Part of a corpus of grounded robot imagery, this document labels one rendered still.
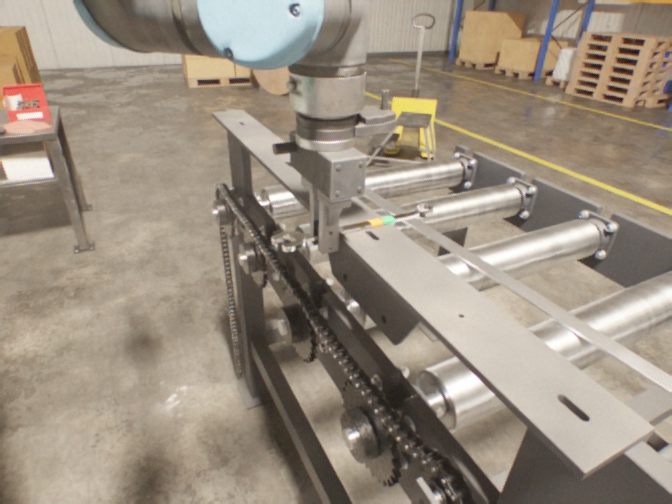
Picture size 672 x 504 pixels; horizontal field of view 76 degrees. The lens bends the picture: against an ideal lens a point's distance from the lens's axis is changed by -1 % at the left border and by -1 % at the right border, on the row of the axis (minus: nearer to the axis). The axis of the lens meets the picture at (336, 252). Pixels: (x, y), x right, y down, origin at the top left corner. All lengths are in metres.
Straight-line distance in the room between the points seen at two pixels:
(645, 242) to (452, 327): 1.05
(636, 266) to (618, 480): 1.09
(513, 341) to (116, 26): 0.49
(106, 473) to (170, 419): 0.27
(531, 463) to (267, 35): 0.48
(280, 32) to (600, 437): 0.41
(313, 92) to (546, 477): 0.47
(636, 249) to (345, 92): 1.14
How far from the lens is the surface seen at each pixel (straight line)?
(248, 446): 1.81
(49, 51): 10.76
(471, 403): 0.80
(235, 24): 0.39
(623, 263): 1.52
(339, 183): 0.52
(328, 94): 0.51
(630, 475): 0.46
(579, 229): 1.41
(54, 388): 2.25
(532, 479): 0.55
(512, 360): 0.47
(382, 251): 0.59
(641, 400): 1.11
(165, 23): 0.45
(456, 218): 1.42
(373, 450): 0.73
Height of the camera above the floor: 1.47
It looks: 31 degrees down
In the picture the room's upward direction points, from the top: 2 degrees clockwise
